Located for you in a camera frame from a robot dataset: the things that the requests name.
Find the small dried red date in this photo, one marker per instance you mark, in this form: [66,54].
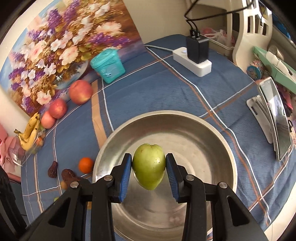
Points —
[52,171]

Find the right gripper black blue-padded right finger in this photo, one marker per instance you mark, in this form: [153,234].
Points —
[231,220]

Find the green tray with bottles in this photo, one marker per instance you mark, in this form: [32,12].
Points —
[280,71]

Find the large red apple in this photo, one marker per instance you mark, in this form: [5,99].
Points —
[80,92]

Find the black power adapter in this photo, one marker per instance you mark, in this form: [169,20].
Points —
[197,47]

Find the floral painting canvas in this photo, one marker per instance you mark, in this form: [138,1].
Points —
[57,46]

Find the bunch of yellow bananas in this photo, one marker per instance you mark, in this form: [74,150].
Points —
[27,138]

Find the small orange tangerine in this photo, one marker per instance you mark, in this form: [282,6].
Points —
[86,165]

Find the large dried red date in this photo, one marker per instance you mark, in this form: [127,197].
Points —
[69,176]

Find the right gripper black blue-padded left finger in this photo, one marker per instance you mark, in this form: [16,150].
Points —
[65,219]

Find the white phone stand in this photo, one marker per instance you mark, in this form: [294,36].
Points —
[255,105]

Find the round steel bowl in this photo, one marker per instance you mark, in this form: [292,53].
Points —
[194,143]

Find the blue plaid tablecloth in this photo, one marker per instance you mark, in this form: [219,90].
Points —
[154,81]

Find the smartphone on stand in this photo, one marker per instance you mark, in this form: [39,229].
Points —
[276,116]

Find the teal plastic box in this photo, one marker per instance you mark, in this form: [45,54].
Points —
[108,65]

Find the white wooden chair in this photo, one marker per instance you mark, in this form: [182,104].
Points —
[255,30]

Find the small brown longan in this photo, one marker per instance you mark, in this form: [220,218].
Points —
[63,185]

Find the green jujube fruit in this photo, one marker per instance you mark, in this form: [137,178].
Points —
[149,164]

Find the white power strip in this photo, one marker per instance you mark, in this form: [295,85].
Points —
[199,69]

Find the middle red apple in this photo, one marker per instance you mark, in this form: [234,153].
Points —
[58,108]

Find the pale pink apple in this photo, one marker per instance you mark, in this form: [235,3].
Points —
[47,120]

